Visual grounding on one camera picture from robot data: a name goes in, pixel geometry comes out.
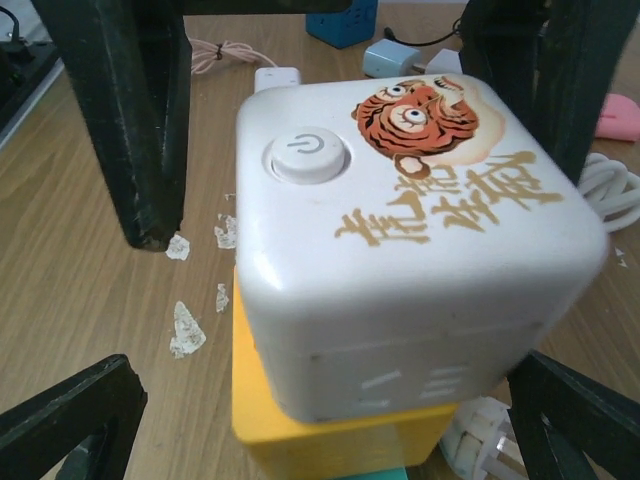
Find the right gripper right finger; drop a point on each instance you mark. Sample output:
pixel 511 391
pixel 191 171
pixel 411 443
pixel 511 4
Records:
pixel 565 422

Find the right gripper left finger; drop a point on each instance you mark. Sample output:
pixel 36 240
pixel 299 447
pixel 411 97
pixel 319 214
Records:
pixel 86 424

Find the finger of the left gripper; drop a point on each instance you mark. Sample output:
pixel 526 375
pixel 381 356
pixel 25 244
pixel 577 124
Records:
pixel 551 62
pixel 129 64

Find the pink plug adapter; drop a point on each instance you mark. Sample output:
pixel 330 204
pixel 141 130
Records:
pixel 619 119

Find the white charger plug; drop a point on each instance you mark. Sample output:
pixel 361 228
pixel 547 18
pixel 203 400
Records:
pixel 446 61

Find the small white usb charger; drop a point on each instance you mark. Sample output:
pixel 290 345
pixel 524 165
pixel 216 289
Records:
pixel 275 77

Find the light blue small plug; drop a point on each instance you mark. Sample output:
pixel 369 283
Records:
pixel 387 59

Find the blue cube socket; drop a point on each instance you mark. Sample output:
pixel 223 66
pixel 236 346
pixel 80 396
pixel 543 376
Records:
pixel 350 27

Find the yellow cube socket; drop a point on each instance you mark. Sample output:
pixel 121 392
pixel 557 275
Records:
pixel 310 430

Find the white cube adapter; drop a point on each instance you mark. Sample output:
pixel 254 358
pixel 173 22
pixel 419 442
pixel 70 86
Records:
pixel 401 242

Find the teal power strip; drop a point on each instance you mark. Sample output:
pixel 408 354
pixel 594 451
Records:
pixel 389 474

